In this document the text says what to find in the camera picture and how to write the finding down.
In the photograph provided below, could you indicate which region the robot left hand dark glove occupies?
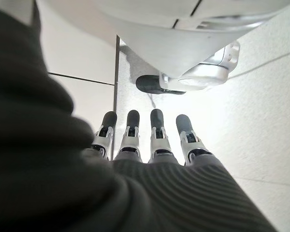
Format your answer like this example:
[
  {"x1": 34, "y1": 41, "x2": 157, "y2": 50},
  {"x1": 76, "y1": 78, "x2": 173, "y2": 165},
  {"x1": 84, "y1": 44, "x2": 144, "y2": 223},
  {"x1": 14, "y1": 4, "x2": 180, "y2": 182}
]
[{"x1": 0, "y1": 7, "x2": 278, "y2": 232}]

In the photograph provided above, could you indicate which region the dark cabinet edge strip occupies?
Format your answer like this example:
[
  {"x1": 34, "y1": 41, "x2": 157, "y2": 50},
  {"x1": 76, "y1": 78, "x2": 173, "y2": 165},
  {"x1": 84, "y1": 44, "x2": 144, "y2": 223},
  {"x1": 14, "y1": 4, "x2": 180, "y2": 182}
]
[{"x1": 113, "y1": 34, "x2": 121, "y2": 160}]

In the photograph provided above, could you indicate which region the white base cabinet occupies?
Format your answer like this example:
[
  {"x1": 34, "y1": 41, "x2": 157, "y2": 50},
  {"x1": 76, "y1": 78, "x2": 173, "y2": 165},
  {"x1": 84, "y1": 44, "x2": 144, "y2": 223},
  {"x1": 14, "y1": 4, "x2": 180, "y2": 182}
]
[{"x1": 24, "y1": 0, "x2": 117, "y2": 136}]

